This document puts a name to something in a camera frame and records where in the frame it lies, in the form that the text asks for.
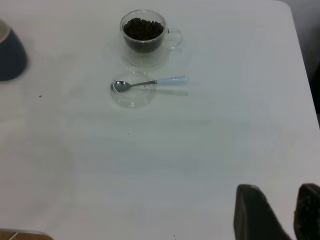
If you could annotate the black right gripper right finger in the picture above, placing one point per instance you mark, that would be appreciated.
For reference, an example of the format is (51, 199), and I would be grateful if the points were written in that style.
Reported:
(308, 212)

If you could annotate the dark grey ceramic mug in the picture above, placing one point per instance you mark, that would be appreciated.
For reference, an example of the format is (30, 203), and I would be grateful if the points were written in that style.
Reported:
(11, 60)

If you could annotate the clear glass cup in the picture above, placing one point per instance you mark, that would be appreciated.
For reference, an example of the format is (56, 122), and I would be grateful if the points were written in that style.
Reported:
(142, 56)

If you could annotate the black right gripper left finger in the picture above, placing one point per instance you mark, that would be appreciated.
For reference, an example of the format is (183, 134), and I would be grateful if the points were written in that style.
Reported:
(255, 215)

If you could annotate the coffee beans in glass cup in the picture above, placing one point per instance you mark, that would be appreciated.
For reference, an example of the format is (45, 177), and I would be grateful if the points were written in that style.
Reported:
(143, 30)

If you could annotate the clear glass lid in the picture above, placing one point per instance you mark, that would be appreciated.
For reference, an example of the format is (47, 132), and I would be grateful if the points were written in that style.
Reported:
(135, 98)

